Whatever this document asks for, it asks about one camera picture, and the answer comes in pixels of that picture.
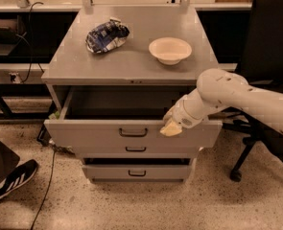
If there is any grey drawer cabinet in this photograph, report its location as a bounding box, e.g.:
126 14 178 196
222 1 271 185
42 6 222 182

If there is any white bowl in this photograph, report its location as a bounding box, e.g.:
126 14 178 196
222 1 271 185
149 37 192 65

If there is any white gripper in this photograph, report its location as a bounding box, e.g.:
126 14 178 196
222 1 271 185
160 98 203 137

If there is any black floor cable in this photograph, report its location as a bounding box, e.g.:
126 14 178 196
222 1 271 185
29 149 58 230

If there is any black hanging cable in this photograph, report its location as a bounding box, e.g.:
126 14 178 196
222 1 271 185
15 1 46 84

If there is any grey middle drawer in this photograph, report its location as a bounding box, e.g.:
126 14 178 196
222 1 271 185
73 146 201 158

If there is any grey top drawer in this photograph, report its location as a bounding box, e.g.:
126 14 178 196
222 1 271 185
45 86 222 149

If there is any black office chair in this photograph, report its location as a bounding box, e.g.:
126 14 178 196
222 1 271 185
224 0 283 182

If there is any grey drawer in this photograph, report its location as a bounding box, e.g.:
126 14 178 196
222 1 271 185
82 165 192 181
45 86 222 149
73 146 201 158

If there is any crumpled blue chip bag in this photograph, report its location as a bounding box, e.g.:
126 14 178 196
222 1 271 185
85 17 130 54

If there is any green snack bag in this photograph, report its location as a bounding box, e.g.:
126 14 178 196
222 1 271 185
48 111 60 120

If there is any long lab bench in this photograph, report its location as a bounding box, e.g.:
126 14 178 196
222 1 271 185
0 0 251 85

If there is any grey bottom drawer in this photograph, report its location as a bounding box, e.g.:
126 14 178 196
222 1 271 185
82 165 192 181

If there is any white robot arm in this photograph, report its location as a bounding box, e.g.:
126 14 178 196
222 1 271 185
160 68 283 136

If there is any black white sneaker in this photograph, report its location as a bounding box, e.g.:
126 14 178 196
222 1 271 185
0 159 38 199

